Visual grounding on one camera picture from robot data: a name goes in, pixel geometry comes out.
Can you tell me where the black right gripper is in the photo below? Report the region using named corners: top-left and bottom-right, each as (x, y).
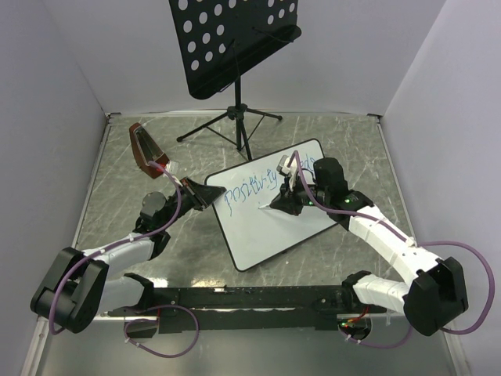
top-left (269, 173), bottom-right (329, 216)

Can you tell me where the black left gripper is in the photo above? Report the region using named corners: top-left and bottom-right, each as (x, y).
top-left (160, 176), bottom-right (226, 230)

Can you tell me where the white rectangular whiteboard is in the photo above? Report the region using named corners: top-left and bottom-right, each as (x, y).
top-left (205, 139), bottom-right (336, 271)

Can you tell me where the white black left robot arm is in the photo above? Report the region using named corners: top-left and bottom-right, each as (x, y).
top-left (30, 177), bottom-right (226, 334)

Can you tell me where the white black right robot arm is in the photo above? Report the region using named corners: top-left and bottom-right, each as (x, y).
top-left (269, 154), bottom-right (468, 336)

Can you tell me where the brown wooden metronome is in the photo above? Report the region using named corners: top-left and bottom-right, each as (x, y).
top-left (128, 122), bottom-right (169, 179)

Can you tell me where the black perforated music stand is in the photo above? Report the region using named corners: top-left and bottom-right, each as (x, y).
top-left (169, 0), bottom-right (301, 158)

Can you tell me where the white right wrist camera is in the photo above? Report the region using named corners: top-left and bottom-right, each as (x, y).
top-left (277, 150), bottom-right (301, 191)

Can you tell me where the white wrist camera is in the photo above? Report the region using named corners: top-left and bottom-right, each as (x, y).
top-left (277, 150), bottom-right (301, 191)
top-left (157, 161), bottom-right (179, 174)

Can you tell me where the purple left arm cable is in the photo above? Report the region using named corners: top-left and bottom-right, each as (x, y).
top-left (49, 160), bottom-right (200, 358)

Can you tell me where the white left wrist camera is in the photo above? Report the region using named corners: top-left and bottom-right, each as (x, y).
top-left (157, 161), bottom-right (179, 174)

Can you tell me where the aluminium frame rail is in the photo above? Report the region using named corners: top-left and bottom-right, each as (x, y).
top-left (20, 113), bottom-right (114, 375)

